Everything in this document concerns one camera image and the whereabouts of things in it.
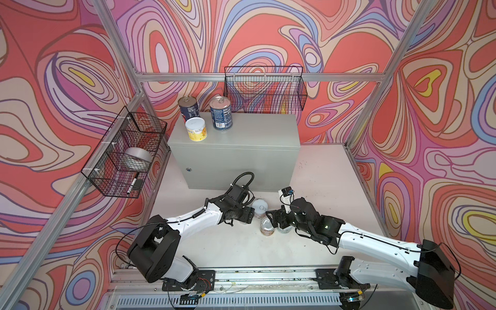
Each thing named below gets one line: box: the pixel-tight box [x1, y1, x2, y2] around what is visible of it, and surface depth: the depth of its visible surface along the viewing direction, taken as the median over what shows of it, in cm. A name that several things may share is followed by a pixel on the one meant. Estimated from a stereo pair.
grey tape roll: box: [119, 147, 153, 173], surface depth 74 cm
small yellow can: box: [185, 116, 208, 142], surface depth 74 cm
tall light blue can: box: [209, 95, 233, 132], surface depth 75 cm
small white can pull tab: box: [251, 198, 269, 219], surface depth 90 cm
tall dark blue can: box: [177, 95, 201, 124], surface depth 75 cm
